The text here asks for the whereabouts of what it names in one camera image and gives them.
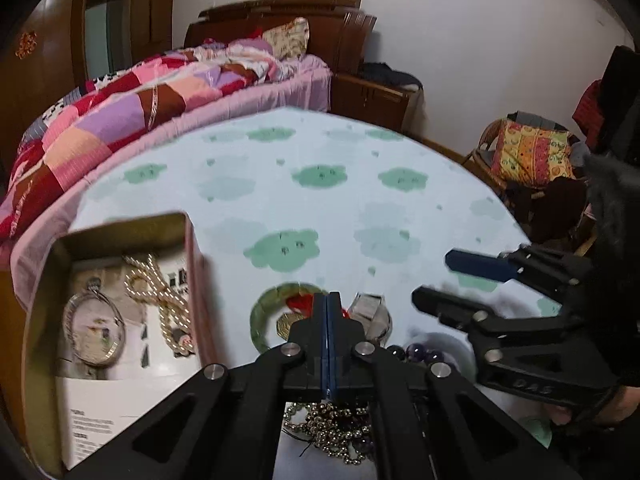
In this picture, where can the silver hoop bangle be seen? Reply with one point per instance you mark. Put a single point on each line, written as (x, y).
(70, 330)

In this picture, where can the white printed paper sheet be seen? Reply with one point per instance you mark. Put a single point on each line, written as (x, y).
(100, 410)

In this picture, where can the colourful patterned cushion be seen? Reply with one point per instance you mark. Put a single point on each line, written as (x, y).
(532, 152)

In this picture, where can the wooden nightstand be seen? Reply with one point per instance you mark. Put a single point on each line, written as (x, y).
(370, 102)

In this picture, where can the pink metal tin box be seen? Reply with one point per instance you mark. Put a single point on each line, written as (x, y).
(45, 310)

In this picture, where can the dark folded clothes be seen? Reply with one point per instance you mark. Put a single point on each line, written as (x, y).
(390, 76)

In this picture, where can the wooden bed headboard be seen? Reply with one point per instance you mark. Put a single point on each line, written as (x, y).
(330, 30)

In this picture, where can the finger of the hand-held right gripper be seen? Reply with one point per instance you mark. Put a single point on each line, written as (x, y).
(450, 304)
(480, 264)

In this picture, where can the person's right hand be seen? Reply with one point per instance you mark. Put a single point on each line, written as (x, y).
(595, 407)

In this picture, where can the wicker chair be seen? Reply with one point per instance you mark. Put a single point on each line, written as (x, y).
(550, 205)

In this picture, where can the green jade bangle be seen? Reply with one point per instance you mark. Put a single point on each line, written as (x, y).
(259, 317)

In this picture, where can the silver wrist watch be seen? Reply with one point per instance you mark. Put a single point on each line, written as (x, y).
(372, 312)

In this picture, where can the red paper wardrobe decoration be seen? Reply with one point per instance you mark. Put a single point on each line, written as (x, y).
(25, 45)

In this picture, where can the patchwork quilt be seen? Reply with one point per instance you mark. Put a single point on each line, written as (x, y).
(100, 125)

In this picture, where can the brown wooden wardrobe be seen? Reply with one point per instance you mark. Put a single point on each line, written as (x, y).
(50, 20)

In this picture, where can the floral pillow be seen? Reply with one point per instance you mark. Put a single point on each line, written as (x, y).
(285, 40)

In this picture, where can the wooden bed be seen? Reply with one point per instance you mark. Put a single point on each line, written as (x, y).
(250, 105)

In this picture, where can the black hanging garment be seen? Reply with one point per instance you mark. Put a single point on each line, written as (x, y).
(622, 100)

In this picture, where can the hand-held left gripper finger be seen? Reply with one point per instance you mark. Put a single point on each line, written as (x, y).
(324, 345)
(331, 345)

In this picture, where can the red hanging garment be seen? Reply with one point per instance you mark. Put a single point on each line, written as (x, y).
(587, 107)

